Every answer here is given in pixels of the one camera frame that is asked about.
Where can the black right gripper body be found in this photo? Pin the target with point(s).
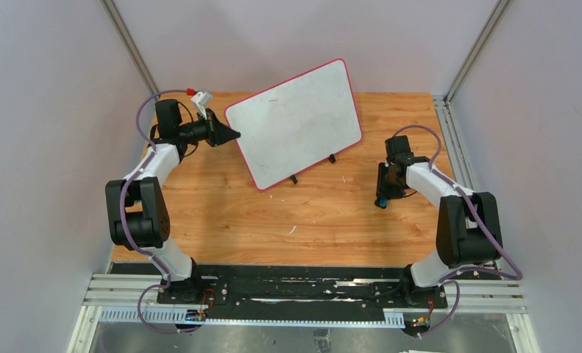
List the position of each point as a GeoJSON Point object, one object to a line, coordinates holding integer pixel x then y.
{"type": "Point", "coordinates": [382, 186]}

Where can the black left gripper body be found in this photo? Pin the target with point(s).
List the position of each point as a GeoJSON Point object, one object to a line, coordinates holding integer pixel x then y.
{"type": "Point", "coordinates": [213, 130]}

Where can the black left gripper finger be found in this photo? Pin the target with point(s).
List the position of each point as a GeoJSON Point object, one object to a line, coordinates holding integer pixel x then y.
{"type": "Point", "coordinates": [216, 125]}
{"type": "Point", "coordinates": [224, 136]}

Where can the blue black foam eraser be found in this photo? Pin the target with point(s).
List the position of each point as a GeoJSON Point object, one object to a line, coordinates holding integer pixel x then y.
{"type": "Point", "coordinates": [381, 202]}

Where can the pink framed whiteboard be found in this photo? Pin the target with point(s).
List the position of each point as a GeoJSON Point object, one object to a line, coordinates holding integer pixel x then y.
{"type": "Point", "coordinates": [296, 123]}

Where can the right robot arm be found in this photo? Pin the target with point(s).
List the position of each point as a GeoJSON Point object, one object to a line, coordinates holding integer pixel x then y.
{"type": "Point", "coordinates": [467, 233]}

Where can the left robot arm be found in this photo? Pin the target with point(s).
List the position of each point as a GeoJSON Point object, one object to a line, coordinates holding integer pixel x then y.
{"type": "Point", "coordinates": [137, 212]}

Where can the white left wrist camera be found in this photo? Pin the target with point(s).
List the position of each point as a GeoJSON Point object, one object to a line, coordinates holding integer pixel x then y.
{"type": "Point", "coordinates": [200, 100]}

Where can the aluminium side rail right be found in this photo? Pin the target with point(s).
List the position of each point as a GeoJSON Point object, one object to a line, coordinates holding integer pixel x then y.
{"type": "Point", "coordinates": [454, 143]}

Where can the left aluminium corner post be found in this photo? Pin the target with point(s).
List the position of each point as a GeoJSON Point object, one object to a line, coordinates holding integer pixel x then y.
{"type": "Point", "coordinates": [114, 15]}

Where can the aluminium corner post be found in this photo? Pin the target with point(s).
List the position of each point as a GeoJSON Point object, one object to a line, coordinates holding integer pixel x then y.
{"type": "Point", "coordinates": [491, 23]}
{"type": "Point", "coordinates": [114, 15]}

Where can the black mounting base plate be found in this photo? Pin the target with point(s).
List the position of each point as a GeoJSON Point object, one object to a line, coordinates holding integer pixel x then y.
{"type": "Point", "coordinates": [303, 293]}

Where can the aluminium frame rail front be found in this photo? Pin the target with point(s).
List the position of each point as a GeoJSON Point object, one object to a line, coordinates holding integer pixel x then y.
{"type": "Point", "coordinates": [120, 313]}

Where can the right aluminium corner post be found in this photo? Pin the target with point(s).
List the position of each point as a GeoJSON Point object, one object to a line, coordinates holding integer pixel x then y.
{"type": "Point", "coordinates": [491, 23]}

